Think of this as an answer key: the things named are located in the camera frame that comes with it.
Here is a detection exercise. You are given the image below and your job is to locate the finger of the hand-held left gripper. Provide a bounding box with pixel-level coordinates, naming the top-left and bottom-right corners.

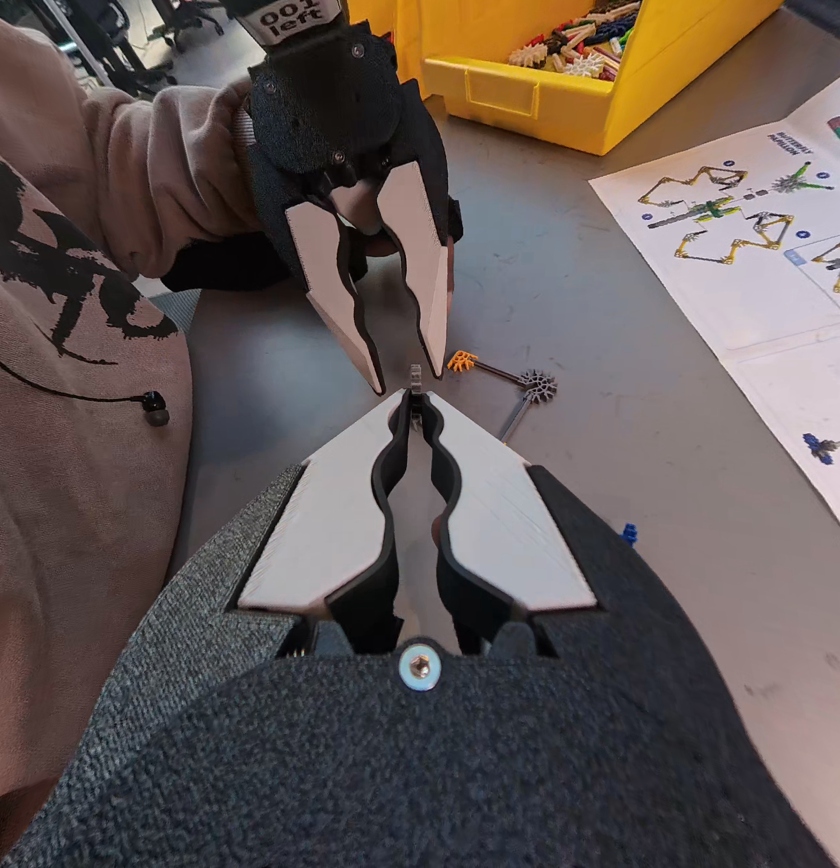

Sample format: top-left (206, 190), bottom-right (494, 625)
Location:
top-left (376, 161), bottom-right (455, 381)
top-left (285, 201), bottom-right (387, 397)

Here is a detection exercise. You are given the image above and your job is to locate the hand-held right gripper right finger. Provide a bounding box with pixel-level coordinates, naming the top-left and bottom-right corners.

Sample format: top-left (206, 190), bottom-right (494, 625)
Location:
top-left (420, 392), bottom-right (599, 642)

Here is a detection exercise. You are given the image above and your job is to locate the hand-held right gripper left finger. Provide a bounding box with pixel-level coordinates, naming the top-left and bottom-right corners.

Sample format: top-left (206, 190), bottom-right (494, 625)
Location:
top-left (237, 388), bottom-right (415, 642)

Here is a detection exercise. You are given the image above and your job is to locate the white instruction sheet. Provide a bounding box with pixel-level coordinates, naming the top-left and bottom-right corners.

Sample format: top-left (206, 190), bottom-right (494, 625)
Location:
top-left (588, 68), bottom-right (840, 543)

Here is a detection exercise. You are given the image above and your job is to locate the person's left forearm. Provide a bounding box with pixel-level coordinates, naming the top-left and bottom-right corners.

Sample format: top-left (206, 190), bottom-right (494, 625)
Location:
top-left (54, 75), bottom-right (272, 282)

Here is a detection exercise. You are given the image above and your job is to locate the grey desk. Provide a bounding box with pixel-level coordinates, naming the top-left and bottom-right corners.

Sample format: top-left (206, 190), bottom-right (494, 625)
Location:
top-left (138, 7), bottom-right (840, 862)

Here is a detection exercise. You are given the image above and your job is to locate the yellow parts bin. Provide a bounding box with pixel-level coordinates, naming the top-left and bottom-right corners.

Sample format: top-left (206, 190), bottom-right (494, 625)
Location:
top-left (345, 0), bottom-right (427, 99)
top-left (420, 0), bottom-right (787, 157)

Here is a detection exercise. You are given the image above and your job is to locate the black office chair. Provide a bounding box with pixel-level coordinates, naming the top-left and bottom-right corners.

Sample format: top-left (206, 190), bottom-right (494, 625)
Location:
top-left (152, 0), bottom-right (227, 52)
top-left (27, 0), bottom-right (180, 96)

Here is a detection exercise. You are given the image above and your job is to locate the pile of toy parts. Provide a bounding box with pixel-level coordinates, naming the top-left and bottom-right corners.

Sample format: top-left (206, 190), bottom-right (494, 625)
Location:
top-left (507, 0), bottom-right (643, 82)

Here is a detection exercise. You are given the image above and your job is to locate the thin black cord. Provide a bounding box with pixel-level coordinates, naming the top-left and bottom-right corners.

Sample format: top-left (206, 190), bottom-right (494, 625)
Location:
top-left (0, 349), bottom-right (150, 406)

